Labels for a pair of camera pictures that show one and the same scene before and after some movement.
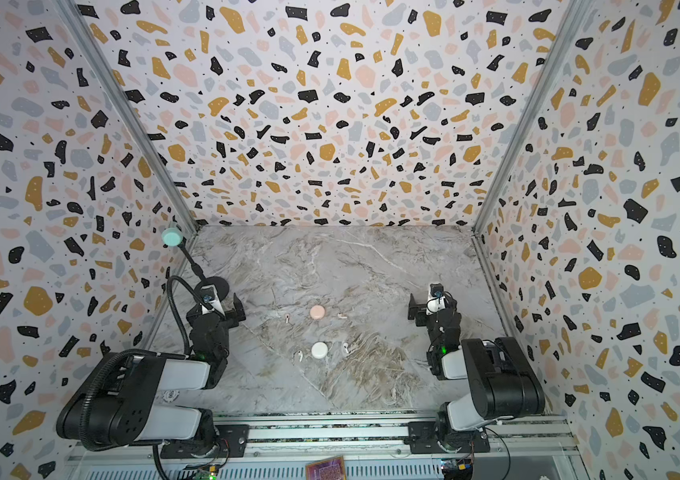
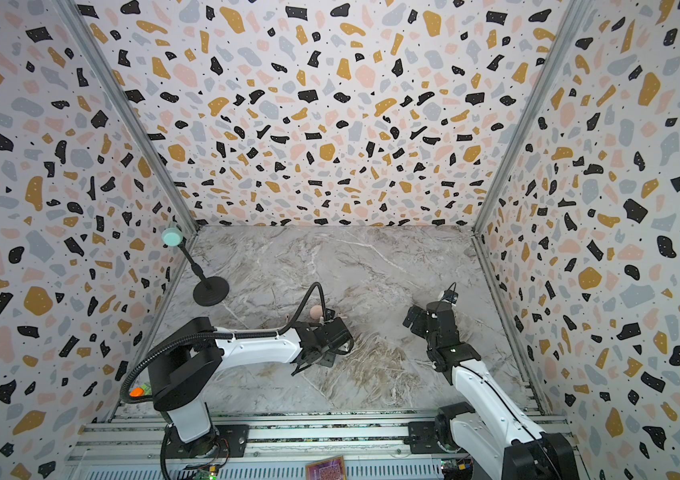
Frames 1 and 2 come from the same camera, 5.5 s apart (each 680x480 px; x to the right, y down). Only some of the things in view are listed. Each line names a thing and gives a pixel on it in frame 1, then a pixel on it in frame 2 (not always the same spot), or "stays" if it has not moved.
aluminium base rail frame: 374,445 stays
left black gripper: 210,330 → 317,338
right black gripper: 428,315 stays
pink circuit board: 328,469 stays
